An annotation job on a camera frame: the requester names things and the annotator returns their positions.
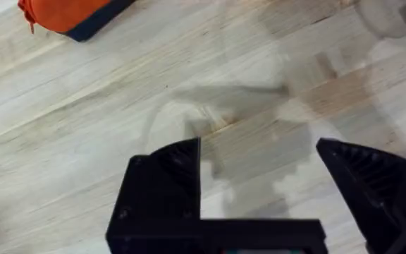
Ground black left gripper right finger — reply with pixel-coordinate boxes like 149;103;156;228
315;138;406;254

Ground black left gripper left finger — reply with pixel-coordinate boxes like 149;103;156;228
105;137;202;254

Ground pale translucent cup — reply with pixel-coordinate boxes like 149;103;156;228
355;0;406;40

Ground orange and navy soft bag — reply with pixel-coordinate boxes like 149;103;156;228
17;0;136;43

